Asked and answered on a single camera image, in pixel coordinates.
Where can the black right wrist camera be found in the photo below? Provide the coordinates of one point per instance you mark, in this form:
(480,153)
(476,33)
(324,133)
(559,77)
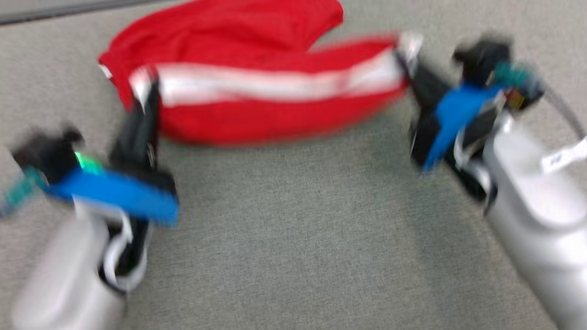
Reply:
(482,60)

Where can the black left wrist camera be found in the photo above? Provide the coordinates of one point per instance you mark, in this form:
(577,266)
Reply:
(46,154)

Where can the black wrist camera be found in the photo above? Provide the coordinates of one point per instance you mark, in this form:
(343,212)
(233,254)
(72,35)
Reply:
(482,60)
(46,154)

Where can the grey partition base rail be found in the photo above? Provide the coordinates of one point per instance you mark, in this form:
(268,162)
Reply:
(49,11)

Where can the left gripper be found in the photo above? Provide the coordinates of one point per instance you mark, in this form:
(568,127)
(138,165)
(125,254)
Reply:
(142,177)

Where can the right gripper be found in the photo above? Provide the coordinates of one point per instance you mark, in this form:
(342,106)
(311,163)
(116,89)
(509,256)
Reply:
(474,173)

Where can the grey fabric sofa surface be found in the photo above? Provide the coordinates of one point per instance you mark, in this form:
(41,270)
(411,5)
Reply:
(296,243)

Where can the red and white garment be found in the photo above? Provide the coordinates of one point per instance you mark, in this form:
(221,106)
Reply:
(253,117)

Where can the blue right camera bracket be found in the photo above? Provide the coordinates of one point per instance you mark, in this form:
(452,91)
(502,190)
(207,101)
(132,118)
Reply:
(455,115)

